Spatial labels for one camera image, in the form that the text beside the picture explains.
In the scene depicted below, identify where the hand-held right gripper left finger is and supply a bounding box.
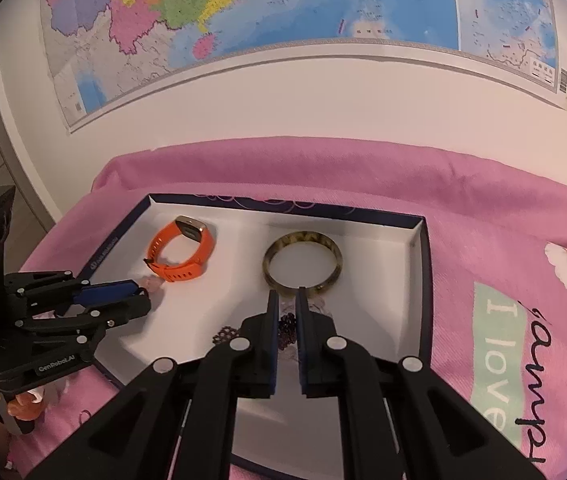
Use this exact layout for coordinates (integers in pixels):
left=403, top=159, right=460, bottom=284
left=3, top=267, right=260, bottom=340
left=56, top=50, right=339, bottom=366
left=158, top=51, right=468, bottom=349
left=23, top=290, right=281, bottom=480

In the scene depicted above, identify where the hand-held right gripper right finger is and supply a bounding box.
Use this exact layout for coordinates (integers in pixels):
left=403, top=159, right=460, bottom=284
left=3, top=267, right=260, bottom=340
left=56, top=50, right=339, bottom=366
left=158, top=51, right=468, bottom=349
left=296, top=287, right=544, bottom=480

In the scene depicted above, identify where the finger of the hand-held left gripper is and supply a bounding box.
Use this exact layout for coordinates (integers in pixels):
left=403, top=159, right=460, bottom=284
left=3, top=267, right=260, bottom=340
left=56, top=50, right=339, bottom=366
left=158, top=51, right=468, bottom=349
left=4, top=270, right=140, bottom=311
left=13, top=287, right=153, bottom=361

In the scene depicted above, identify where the purple crystal bead bracelet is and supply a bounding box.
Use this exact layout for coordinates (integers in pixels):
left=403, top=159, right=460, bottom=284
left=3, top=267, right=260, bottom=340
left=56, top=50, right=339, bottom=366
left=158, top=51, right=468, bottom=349
left=213, top=292, right=337, bottom=361

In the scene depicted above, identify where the orange smartwatch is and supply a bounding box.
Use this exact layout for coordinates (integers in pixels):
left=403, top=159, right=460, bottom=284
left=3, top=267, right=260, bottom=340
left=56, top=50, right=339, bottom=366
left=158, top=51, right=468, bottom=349
left=144, top=215, right=216, bottom=283

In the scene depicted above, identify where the navy floral jewelry box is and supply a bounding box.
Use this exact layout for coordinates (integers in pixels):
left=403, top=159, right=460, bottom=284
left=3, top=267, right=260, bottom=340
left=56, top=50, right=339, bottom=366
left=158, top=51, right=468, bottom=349
left=77, top=192, right=434, bottom=480

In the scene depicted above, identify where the brown mottled bangle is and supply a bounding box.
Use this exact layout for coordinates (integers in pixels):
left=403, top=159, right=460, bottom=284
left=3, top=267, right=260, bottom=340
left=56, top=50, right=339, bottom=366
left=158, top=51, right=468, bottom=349
left=263, top=231, right=343, bottom=295

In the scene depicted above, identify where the person's left hand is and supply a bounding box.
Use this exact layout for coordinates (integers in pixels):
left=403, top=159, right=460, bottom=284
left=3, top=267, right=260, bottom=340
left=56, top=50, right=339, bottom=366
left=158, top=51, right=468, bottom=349
left=0, top=375, right=48, bottom=423

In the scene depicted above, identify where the pink floral blanket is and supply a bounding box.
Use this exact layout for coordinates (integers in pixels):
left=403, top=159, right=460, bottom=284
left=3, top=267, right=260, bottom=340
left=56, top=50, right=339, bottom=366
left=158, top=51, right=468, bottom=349
left=8, top=136, right=567, bottom=480

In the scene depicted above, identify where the colourful wall map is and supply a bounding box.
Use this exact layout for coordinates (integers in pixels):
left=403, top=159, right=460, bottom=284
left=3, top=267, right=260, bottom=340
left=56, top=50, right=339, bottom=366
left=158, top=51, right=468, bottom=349
left=38, top=0, right=567, bottom=135

